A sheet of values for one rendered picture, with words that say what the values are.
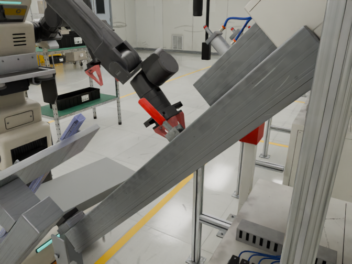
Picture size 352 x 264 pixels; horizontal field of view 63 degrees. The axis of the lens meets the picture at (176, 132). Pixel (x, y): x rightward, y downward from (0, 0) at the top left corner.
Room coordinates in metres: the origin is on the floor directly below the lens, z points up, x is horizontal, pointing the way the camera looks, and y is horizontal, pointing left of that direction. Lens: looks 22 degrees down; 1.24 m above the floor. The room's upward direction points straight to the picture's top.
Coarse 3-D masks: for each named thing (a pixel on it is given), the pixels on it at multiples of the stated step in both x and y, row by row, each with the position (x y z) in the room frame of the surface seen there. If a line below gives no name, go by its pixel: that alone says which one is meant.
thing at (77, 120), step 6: (78, 114) 0.39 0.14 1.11; (72, 120) 0.39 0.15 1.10; (78, 120) 0.38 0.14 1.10; (72, 126) 0.39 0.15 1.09; (78, 126) 0.39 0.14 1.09; (66, 132) 0.39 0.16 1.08; (72, 132) 0.39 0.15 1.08; (60, 138) 0.40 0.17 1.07; (36, 180) 0.43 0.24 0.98; (42, 180) 0.44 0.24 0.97; (30, 186) 0.44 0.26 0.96; (36, 186) 0.43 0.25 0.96; (0, 234) 0.49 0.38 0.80
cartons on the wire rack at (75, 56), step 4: (40, 4) 6.68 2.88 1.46; (40, 8) 6.69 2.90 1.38; (40, 12) 6.71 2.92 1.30; (64, 32) 6.92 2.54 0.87; (68, 32) 7.01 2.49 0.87; (72, 52) 7.06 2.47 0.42; (76, 52) 7.13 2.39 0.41; (80, 52) 7.24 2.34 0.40; (84, 52) 7.37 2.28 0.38; (68, 56) 7.13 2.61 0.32; (72, 56) 7.06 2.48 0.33; (76, 56) 7.11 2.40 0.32; (80, 56) 7.22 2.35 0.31; (84, 56) 7.36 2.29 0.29; (72, 60) 7.07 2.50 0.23; (76, 60) 7.10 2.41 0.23
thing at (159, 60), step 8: (160, 48) 0.69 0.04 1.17; (152, 56) 0.66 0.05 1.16; (160, 56) 0.66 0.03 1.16; (168, 56) 0.68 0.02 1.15; (112, 64) 0.68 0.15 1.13; (120, 64) 0.67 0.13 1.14; (144, 64) 0.67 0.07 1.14; (152, 64) 0.66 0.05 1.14; (160, 64) 0.65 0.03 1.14; (168, 64) 0.66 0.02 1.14; (176, 64) 0.68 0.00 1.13; (112, 72) 0.68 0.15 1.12; (120, 72) 0.68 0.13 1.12; (128, 72) 0.67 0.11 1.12; (136, 72) 0.72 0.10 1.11; (152, 72) 0.66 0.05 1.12; (160, 72) 0.65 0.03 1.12; (168, 72) 0.65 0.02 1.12; (176, 72) 0.66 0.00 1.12; (120, 80) 0.68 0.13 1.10; (152, 80) 0.66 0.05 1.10; (160, 80) 0.66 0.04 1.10
